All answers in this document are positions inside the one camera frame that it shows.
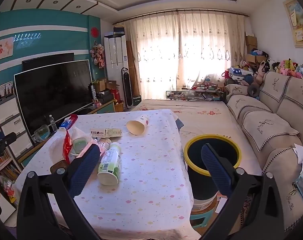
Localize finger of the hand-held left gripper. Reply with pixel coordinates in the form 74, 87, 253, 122
0, 132, 17, 147

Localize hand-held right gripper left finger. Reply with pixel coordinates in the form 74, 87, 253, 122
17, 144, 102, 240

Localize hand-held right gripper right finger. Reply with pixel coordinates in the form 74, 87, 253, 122
201, 143, 288, 240

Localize white green-label bottle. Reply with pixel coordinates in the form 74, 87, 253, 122
97, 142, 122, 186

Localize green-lid plastic tub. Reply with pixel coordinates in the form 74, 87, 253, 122
70, 137, 91, 158

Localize yellow-rimmed black trash bin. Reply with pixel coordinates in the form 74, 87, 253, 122
183, 134, 242, 200

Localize small white yoghurt bottle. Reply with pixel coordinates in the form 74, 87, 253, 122
98, 137, 112, 153

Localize red snack packet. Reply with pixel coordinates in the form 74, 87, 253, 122
63, 129, 72, 165

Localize white plastic bag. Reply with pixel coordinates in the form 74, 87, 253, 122
49, 126, 92, 160

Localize white carton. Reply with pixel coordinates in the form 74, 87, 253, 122
90, 128, 123, 138

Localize white paper cup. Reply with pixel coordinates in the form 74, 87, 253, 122
126, 115, 150, 135

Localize shelf of books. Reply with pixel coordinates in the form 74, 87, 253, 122
0, 115, 22, 180

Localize white drawer cabinet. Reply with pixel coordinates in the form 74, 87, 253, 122
0, 95, 33, 159

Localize white bucket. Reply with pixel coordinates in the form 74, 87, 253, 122
193, 195, 218, 212

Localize white paper sheet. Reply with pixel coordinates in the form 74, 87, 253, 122
215, 197, 228, 213

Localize green clear plastic container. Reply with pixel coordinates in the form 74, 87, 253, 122
34, 124, 51, 143

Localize green plastic stool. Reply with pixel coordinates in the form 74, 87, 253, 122
190, 206, 217, 229

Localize clear water bottle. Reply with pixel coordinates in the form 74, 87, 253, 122
49, 115, 58, 132

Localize red blue tissue packet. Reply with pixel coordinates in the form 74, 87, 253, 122
60, 114, 78, 130

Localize framed photos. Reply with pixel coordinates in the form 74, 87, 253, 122
0, 81, 14, 98

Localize floral bed mattress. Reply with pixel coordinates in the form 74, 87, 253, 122
130, 99, 263, 178

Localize white floral tablecloth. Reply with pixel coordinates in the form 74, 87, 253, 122
13, 109, 202, 240

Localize large black television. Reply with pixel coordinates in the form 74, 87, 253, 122
14, 59, 93, 137

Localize green television cabinet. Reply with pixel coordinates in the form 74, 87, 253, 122
74, 100, 117, 115

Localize glass coffee table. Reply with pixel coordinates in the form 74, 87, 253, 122
165, 85, 225, 102

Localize open cardboard boxes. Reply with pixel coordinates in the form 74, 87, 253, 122
93, 77, 117, 93

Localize beige sofa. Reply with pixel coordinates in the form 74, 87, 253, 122
225, 71, 303, 233

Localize crumpled white tissue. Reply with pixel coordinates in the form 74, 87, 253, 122
293, 144, 303, 165

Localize grey neck pillow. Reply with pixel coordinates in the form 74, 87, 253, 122
248, 83, 261, 98

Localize small black television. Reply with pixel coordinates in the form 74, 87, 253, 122
22, 52, 75, 72

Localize black tower fan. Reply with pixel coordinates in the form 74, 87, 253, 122
121, 67, 133, 109

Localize star print suitcase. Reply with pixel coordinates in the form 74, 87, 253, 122
228, 67, 254, 80

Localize beige teddy bear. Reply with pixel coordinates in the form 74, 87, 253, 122
254, 65, 267, 84

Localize rolled bamboo mat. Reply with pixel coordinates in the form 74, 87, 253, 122
127, 41, 142, 100

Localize artificial flower garland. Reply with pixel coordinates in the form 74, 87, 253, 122
90, 41, 106, 68

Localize white standing air conditioner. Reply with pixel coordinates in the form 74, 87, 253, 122
104, 34, 128, 104

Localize row of stuffed toys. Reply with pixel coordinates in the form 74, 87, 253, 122
271, 58, 303, 82

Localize stacked brown cardboard boxes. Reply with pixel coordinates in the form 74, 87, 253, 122
245, 31, 268, 64

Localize cream lace curtains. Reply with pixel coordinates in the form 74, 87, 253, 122
124, 10, 245, 100

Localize curtain rod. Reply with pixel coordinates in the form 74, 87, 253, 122
113, 9, 249, 25

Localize pink wall poster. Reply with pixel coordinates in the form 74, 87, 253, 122
0, 37, 14, 62

